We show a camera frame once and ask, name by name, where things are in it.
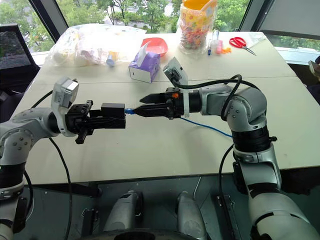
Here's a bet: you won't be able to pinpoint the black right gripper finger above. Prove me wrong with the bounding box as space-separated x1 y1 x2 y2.
133 103 174 119
139 92 167 105

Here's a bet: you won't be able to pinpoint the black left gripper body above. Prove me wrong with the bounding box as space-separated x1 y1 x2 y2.
65 99 95 145

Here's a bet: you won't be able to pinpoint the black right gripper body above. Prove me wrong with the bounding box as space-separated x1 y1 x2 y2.
164 87 187 120

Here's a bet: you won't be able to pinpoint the small black box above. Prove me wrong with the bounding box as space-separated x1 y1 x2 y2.
100 102 126 121

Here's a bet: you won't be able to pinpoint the blue Ethernet cable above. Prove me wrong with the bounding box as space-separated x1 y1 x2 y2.
124 107 234 139

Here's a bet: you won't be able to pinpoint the purple tissue box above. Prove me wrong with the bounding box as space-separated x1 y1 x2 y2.
128 43 162 84

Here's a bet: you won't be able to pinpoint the red bowl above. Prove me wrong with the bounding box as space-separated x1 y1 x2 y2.
140 37 169 58

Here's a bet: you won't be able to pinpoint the small blue bottle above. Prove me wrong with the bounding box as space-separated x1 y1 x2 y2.
105 54 116 68

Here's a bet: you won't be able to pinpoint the clear plastic bag of items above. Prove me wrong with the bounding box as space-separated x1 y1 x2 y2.
46 23 147 68

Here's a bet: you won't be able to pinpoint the colourful bag with yellow container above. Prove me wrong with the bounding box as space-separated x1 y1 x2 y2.
176 0 219 55

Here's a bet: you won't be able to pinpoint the black mesh office chair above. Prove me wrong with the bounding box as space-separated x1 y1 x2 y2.
0 23 41 121

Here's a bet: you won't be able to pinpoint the red scissors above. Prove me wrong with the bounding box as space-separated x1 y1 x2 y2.
228 36 257 57

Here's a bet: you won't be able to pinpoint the silver robot leg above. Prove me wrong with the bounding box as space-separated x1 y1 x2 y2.
103 190 145 232
176 191 209 240

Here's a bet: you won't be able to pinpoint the dark rounded robot waist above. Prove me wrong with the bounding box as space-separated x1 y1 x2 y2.
81 226 196 240

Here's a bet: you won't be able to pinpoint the seated person with phone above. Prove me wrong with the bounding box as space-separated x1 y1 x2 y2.
306 55 320 106

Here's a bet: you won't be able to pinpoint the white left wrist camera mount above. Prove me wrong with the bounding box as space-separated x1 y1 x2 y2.
50 76 80 138

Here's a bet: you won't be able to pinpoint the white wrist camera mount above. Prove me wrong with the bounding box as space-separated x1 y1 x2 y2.
162 56 194 118
50 76 80 138

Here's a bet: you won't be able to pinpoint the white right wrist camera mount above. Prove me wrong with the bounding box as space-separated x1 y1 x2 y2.
162 56 194 118

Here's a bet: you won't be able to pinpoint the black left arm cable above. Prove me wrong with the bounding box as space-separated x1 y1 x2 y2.
23 90 74 240

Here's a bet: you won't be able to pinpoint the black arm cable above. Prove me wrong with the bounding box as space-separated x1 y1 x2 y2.
23 90 74 240
171 74 261 201

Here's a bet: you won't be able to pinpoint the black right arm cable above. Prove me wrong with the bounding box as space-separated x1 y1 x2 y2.
171 74 261 201

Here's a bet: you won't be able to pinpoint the thin white cable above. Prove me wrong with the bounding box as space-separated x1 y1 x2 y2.
193 176 202 201

